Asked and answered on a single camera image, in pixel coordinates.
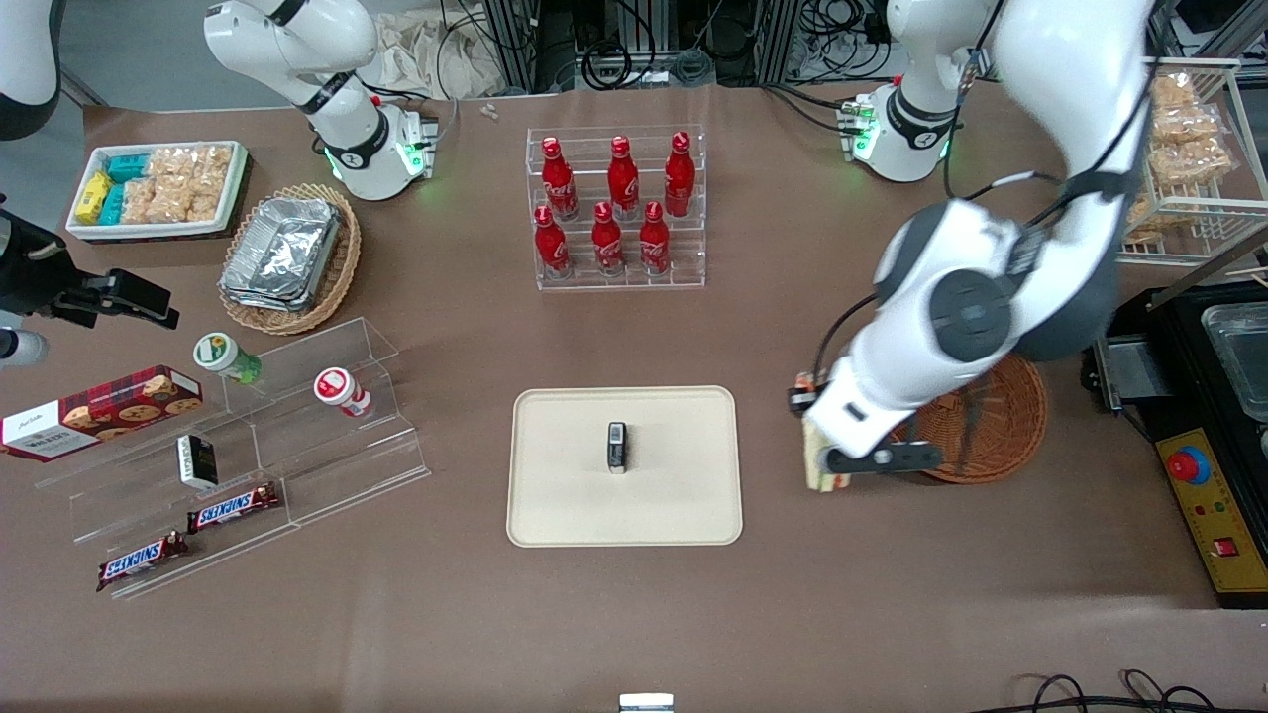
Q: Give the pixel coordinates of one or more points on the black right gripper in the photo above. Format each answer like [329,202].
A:
[30,265]

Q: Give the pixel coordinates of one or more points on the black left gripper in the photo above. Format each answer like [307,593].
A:
[798,398]

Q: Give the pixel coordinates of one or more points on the triangular sandwich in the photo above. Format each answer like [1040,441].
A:
[817,465]

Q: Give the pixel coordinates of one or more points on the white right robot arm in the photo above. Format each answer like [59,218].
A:
[347,149]

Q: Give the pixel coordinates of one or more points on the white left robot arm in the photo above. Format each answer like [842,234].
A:
[1070,99]

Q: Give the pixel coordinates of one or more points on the white rectangular snack tray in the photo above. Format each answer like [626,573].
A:
[158,230]

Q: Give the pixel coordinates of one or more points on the silver foil tray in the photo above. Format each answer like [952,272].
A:
[282,243]
[287,303]

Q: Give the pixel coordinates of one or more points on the brown wicker basket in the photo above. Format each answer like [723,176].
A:
[1010,416]

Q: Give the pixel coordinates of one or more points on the light wicker basket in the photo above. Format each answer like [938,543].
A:
[337,267]

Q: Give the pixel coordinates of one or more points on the beige plastic tray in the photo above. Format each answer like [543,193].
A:
[565,495]

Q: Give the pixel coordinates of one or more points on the teal snack packet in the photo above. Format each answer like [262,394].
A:
[127,167]
[112,205]

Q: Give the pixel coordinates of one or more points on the clear rice cracker bag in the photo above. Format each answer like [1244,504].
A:
[188,203]
[141,200]
[193,163]

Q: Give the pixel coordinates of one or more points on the yellow snack packet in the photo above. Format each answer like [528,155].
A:
[94,196]

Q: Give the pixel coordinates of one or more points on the green capped small bottle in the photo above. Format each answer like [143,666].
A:
[220,354]

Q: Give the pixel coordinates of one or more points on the red tartan cookie box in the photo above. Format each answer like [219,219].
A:
[99,411]

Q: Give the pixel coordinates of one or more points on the clear acrylic bottle rack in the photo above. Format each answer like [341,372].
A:
[693,267]

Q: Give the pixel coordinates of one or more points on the small black white box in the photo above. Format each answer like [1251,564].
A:
[198,461]

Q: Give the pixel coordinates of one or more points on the small black grey device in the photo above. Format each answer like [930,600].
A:
[617,448]

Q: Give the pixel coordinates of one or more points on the red cola bottle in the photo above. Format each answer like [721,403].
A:
[654,243]
[560,183]
[680,178]
[607,243]
[552,248]
[623,183]

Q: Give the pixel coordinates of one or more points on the red capped small bottle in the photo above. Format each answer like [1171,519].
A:
[337,386]

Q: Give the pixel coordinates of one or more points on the brown Snickers bar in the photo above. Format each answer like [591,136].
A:
[144,560]
[233,508]

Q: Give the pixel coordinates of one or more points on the clear acrylic step shelf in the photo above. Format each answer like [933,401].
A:
[327,465]

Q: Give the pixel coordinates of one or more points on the black machine base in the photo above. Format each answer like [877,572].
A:
[1179,376]

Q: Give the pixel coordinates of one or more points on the beige crumpled cloth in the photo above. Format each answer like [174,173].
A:
[416,54]

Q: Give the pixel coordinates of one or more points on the clear fried snack bag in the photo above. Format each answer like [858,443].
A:
[1171,91]
[1184,126]
[1147,213]
[1194,163]

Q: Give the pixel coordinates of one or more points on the small grey connector piece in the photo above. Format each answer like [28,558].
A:
[489,111]

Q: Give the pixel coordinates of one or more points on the aluminium profile bar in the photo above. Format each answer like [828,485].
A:
[1209,267]

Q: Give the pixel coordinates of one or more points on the yellow emergency stop control box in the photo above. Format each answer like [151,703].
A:
[1214,515]

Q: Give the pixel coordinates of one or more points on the clear plastic container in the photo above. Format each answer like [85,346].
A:
[1238,361]

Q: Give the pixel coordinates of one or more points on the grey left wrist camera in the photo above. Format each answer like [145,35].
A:
[892,458]

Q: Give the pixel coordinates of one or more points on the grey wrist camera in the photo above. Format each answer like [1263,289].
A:
[892,458]
[20,348]

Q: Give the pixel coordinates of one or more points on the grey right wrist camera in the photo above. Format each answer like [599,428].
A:
[20,348]

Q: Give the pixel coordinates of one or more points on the aluminium frame post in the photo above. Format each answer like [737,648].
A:
[520,45]

